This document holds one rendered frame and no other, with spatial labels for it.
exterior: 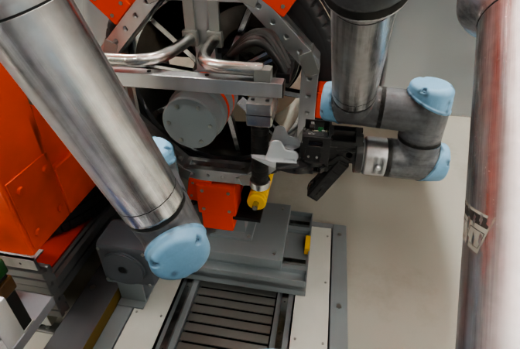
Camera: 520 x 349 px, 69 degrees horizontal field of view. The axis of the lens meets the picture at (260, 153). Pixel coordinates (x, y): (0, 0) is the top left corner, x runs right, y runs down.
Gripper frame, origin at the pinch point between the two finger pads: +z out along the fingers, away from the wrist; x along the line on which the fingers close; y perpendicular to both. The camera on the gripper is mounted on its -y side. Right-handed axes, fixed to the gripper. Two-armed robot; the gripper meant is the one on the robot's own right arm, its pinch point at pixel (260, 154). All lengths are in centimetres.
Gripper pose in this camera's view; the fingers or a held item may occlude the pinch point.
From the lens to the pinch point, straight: 77.7
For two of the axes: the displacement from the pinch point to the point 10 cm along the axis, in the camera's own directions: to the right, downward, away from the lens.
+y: 0.0, -8.4, -5.5
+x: -1.8, 5.4, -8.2
